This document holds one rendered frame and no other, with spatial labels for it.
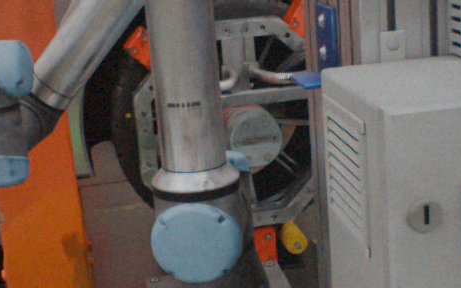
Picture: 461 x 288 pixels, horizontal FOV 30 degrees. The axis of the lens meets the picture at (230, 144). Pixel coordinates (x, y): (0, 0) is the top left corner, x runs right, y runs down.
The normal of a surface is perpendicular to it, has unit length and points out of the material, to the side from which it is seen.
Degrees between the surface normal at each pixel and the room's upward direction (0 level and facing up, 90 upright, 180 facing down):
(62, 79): 104
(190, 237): 98
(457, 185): 90
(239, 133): 90
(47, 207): 90
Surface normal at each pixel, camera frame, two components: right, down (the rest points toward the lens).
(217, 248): -0.09, 0.40
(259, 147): 0.19, 0.25
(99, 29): 0.18, 0.47
